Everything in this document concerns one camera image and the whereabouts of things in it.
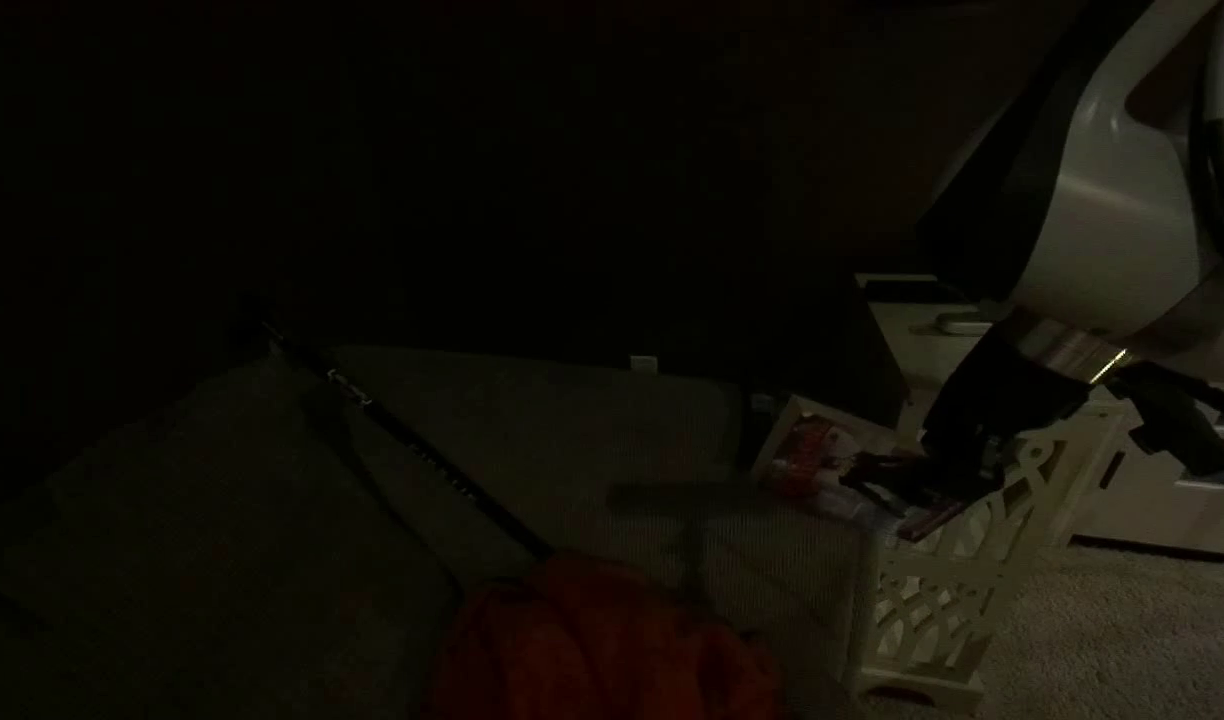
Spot orange crumpled cloth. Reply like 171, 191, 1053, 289
428, 553, 787, 720

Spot thin black rod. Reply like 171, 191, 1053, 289
256, 315, 556, 562

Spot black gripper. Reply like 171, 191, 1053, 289
846, 320, 1099, 549

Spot white cabinet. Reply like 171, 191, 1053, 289
1073, 396, 1224, 569

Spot red white small package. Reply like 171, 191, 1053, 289
749, 389, 907, 520

